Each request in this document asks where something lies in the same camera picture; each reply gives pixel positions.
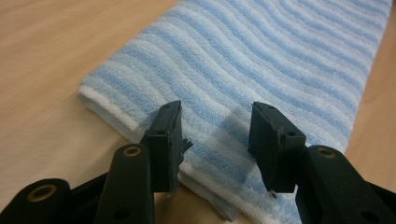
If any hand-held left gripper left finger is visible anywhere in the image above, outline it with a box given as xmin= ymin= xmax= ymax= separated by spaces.
xmin=98 ymin=100 xmax=194 ymax=224

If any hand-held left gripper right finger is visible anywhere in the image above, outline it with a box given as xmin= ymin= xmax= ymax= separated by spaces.
xmin=247 ymin=101 xmax=396 ymax=224

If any blue striped towel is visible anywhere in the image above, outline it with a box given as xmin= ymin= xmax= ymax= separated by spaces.
xmin=77 ymin=0 xmax=394 ymax=224

